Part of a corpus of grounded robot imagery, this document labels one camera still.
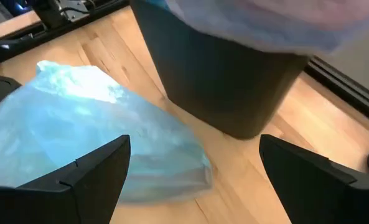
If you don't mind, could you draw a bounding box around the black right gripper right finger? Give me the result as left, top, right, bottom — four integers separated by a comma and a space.
258, 134, 369, 224

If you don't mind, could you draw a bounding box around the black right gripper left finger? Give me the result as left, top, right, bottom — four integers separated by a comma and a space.
0, 134, 131, 224

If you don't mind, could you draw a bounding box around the blue plastic trash bag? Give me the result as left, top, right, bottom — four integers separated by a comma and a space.
0, 60, 213, 203

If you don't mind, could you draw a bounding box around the black trash bin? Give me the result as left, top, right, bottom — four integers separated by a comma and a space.
130, 0, 312, 140

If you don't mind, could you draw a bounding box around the grey trash bin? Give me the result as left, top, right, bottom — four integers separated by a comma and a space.
165, 0, 369, 56

